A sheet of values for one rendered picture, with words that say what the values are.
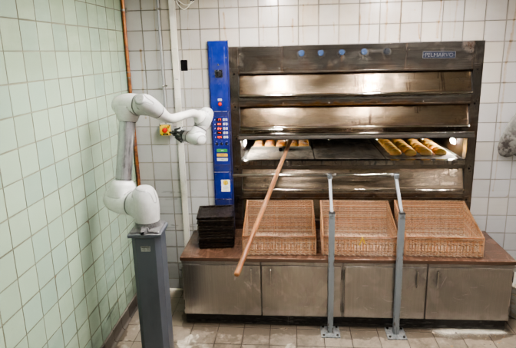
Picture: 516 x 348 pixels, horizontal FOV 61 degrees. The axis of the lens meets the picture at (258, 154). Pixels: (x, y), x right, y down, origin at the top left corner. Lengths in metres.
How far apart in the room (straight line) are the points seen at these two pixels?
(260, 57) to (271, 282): 1.73
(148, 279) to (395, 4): 2.61
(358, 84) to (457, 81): 0.75
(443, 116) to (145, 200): 2.35
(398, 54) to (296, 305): 2.06
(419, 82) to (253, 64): 1.29
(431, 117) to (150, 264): 2.36
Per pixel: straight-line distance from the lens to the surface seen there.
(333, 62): 3.56
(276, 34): 3.54
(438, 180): 3.87
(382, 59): 3.62
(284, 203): 3.71
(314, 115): 3.58
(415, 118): 3.70
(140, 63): 3.74
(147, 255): 2.86
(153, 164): 3.83
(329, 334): 3.58
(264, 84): 3.55
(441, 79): 3.73
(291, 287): 3.45
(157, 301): 3.00
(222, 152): 3.64
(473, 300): 3.72
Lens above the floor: 2.07
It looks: 13 degrees down
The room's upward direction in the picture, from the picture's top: 1 degrees counter-clockwise
